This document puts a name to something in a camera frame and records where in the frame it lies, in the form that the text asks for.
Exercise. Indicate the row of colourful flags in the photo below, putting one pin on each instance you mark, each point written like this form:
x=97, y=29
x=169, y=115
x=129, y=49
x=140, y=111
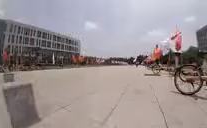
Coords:
x=79, y=60

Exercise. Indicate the row of orange flags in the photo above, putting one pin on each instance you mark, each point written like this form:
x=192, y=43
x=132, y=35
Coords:
x=178, y=42

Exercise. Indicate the row of trees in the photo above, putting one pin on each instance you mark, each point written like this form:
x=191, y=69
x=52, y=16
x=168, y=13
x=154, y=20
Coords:
x=192, y=55

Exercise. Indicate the large concrete block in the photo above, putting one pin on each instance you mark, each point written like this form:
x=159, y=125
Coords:
x=21, y=103

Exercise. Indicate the grey concrete slab pavement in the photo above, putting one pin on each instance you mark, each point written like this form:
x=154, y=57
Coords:
x=101, y=93

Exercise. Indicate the small concrete block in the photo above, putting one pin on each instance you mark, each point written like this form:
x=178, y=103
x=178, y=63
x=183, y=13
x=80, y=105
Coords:
x=8, y=77

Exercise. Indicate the long grey glass building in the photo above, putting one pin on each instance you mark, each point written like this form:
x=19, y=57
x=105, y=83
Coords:
x=27, y=38

